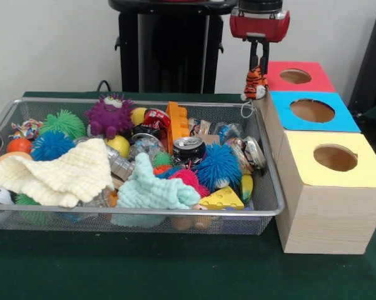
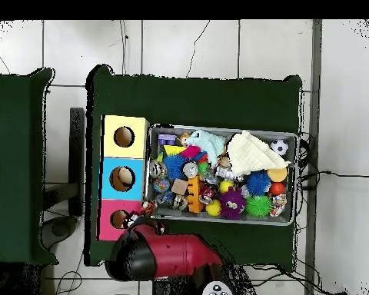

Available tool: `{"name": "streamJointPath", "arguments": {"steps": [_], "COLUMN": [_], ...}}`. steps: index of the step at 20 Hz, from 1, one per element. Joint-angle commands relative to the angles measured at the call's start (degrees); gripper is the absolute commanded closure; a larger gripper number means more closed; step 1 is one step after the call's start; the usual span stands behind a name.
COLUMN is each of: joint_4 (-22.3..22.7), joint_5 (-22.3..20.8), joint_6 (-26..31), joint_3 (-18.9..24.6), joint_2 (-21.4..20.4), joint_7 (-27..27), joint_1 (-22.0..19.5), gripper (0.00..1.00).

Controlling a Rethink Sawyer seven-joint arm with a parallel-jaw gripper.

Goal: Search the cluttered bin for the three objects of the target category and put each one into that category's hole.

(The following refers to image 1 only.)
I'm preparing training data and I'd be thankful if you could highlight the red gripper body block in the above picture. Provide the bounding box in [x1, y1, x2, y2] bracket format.
[229, 8, 291, 43]

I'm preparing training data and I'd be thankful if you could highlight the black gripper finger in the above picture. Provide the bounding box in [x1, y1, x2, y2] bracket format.
[260, 40, 270, 76]
[249, 39, 259, 69]

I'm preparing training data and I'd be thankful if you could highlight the orange striped tiger plush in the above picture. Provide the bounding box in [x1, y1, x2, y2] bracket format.
[240, 64, 269, 119]

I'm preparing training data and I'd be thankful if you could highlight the shallow metal mesh bin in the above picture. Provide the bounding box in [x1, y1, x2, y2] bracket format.
[0, 97, 285, 236]

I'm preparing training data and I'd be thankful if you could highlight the orange building block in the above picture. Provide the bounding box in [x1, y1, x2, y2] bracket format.
[165, 100, 190, 154]

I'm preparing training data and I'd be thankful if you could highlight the blue spiky rubber ball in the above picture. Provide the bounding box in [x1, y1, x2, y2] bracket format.
[195, 142, 245, 193]
[30, 130, 76, 163]

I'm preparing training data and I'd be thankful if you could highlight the green cloth side table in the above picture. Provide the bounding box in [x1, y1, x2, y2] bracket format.
[361, 99, 376, 126]

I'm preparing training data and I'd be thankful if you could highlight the yellow cheese wedge toy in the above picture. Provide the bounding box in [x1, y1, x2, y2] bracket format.
[198, 186, 245, 211]

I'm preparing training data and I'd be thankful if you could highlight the purple spiky monster toy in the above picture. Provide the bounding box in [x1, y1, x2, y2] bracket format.
[84, 92, 136, 140]

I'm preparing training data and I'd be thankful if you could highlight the mint knitted cloth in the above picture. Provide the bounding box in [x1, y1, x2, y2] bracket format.
[115, 152, 201, 210]

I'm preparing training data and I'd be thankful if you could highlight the green spiky rubber ball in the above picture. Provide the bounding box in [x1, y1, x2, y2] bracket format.
[38, 109, 87, 140]

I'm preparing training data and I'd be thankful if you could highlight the dark green table cloth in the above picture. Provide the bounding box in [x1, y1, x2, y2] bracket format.
[0, 91, 376, 300]

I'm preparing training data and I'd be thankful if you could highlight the cream knitted cloth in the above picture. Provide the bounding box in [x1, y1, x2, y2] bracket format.
[0, 137, 115, 209]

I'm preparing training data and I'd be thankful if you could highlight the orange rubber ball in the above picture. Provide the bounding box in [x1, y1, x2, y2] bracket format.
[6, 137, 34, 154]

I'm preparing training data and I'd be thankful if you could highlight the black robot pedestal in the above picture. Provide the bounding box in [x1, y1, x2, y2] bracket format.
[108, 0, 240, 94]

